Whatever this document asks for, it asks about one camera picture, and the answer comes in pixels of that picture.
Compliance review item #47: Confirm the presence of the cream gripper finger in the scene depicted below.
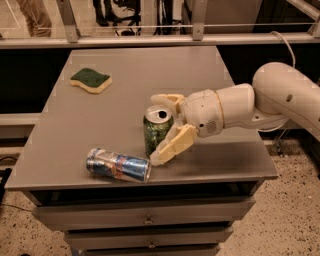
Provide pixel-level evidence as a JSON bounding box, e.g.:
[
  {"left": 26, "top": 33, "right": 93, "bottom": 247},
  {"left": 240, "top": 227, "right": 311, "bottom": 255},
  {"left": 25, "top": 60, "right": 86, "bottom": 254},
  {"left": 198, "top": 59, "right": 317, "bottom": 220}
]
[
  {"left": 151, "top": 94, "right": 185, "bottom": 115},
  {"left": 150, "top": 123, "right": 198, "bottom": 166}
]

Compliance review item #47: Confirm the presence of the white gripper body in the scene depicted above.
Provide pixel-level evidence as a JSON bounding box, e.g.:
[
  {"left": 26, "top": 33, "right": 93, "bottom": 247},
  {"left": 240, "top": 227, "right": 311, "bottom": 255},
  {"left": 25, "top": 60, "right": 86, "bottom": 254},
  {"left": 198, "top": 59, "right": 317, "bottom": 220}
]
[{"left": 180, "top": 90, "right": 224, "bottom": 138}]

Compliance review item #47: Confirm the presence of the green soda can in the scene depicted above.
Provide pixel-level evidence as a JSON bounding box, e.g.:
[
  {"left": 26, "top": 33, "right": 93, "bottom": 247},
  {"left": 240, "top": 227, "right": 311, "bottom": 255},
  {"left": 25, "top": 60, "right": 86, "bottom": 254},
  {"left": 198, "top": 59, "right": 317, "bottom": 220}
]
[{"left": 143, "top": 105, "right": 174, "bottom": 156}]

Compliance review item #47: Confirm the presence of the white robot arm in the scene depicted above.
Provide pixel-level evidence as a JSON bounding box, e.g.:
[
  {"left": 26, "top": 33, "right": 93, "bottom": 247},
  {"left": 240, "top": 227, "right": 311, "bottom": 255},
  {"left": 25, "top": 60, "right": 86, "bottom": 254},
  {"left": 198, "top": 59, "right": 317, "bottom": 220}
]
[{"left": 150, "top": 62, "right": 320, "bottom": 166}]

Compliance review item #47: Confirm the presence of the silver blue redbull can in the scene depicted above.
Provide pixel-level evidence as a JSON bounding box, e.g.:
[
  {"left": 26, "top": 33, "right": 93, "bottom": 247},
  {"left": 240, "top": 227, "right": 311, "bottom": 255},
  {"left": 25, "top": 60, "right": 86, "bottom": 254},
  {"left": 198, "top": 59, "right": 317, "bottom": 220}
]
[{"left": 86, "top": 148, "right": 151, "bottom": 183}]

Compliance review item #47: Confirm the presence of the grey drawer cabinet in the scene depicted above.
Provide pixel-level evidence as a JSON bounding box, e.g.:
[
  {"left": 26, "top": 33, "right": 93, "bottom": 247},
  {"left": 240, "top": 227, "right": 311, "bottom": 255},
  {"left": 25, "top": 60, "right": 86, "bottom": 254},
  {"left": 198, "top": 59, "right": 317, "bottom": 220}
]
[{"left": 7, "top": 46, "right": 277, "bottom": 256}]

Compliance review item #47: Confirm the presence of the top drawer brass knob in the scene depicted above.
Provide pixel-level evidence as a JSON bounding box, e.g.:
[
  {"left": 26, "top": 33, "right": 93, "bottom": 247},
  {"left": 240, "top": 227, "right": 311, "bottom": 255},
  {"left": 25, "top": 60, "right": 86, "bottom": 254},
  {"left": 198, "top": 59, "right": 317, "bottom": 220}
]
[{"left": 144, "top": 216, "right": 153, "bottom": 225}]

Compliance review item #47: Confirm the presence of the drawer brass knob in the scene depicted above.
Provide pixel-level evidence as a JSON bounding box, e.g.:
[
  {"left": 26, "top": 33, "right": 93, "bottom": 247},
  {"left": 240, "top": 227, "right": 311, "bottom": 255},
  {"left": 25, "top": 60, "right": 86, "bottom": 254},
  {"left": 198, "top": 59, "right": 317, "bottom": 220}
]
[
  {"left": 144, "top": 216, "right": 153, "bottom": 225},
  {"left": 147, "top": 242, "right": 156, "bottom": 249}
]

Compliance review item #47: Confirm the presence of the green yellow sponge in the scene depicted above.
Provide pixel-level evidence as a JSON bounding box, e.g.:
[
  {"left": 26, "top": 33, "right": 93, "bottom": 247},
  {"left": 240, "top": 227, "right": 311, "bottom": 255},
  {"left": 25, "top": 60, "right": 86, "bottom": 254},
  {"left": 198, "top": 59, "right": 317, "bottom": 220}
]
[{"left": 70, "top": 68, "right": 112, "bottom": 94}]

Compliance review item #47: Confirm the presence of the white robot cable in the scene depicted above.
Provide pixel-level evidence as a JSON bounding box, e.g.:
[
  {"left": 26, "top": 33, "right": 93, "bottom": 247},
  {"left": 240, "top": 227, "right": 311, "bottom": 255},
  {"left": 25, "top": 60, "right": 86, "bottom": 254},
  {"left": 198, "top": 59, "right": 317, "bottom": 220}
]
[{"left": 270, "top": 30, "right": 297, "bottom": 69}]

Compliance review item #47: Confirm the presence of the metal window rail frame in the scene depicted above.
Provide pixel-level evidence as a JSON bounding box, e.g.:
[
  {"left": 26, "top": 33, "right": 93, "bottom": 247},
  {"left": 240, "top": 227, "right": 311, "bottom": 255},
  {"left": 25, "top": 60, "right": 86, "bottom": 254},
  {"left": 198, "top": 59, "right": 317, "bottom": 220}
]
[{"left": 0, "top": 0, "right": 320, "bottom": 49}]

